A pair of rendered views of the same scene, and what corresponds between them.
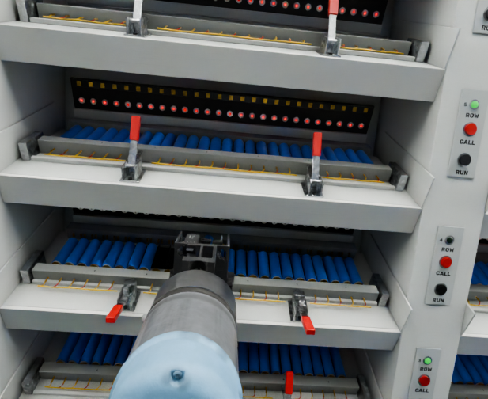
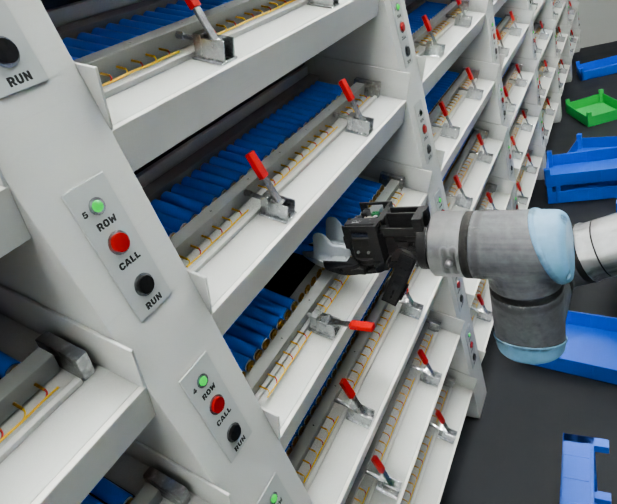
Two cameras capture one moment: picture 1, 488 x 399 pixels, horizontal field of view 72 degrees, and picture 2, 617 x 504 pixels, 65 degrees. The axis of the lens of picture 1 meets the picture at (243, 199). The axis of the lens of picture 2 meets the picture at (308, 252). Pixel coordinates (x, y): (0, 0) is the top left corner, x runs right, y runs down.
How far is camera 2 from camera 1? 0.61 m
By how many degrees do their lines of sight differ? 49
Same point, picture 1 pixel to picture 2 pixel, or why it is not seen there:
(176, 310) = (498, 219)
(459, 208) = (415, 87)
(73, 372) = (306, 447)
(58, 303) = (299, 384)
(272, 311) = not seen: hidden behind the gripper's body
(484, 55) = not seen: outside the picture
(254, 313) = not seen: hidden behind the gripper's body
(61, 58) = (183, 129)
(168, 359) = (553, 217)
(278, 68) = (318, 35)
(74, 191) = (266, 266)
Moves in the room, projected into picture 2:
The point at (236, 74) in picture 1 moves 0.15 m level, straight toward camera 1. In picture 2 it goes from (298, 57) to (407, 27)
